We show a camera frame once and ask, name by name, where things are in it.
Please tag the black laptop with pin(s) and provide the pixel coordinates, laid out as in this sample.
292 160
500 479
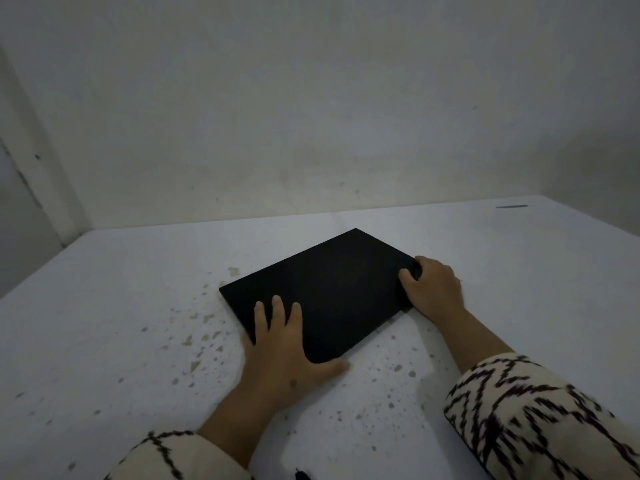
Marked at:
340 284

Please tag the person's left little finger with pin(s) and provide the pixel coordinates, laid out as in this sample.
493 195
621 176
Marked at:
247 343

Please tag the small black object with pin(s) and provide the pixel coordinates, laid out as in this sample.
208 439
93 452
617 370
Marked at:
301 475

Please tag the person's left forearm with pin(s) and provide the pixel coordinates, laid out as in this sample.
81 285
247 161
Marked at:
220 434

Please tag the person's right forearm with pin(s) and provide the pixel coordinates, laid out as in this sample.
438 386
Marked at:
525 409

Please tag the person's right thumb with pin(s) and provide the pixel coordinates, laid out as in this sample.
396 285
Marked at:
407 280

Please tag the dark blue pen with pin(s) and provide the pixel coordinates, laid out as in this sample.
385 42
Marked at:
511 206

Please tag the person's left thumb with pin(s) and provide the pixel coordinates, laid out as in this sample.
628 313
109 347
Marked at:
330 367

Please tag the person's left middle finger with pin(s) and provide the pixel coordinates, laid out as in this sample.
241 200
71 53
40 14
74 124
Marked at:
278 317

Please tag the person's right hand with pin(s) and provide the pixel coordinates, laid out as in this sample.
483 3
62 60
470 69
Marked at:
437 292

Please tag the person's left hand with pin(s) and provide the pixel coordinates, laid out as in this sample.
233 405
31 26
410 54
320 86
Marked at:
282 362

